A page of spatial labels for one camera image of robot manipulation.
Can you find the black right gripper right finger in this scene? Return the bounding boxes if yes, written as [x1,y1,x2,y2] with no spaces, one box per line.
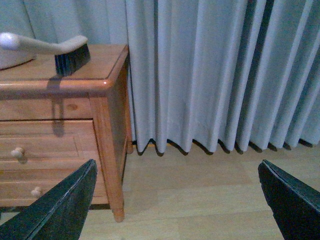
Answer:
[258,159,320,240]

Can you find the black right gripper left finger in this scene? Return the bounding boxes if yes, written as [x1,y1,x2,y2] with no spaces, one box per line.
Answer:
[0,159,98,240]

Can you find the beige plastic dustpan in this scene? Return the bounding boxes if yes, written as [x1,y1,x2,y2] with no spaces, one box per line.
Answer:
[0,48,37,70]

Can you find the round wooden lower drawer knob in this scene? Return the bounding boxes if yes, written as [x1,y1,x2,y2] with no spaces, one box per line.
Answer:
[30,186,43,198]

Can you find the round wooden drawer knob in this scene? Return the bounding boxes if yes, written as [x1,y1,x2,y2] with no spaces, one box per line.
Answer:
[30,186,43,198]
[10,147,25,159]

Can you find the round wooden upper drawer knob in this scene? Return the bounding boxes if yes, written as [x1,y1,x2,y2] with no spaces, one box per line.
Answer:
[10,147,25,159]

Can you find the wooden nightstand with drawers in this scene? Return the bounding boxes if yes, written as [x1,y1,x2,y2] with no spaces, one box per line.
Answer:
[0,44,133,222]

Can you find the beige hand brush black bristles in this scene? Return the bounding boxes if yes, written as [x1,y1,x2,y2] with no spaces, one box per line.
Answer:
[0,32,91,77]

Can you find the light grey pleated curtain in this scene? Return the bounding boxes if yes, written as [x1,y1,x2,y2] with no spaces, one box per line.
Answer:
[0,0,320,153]

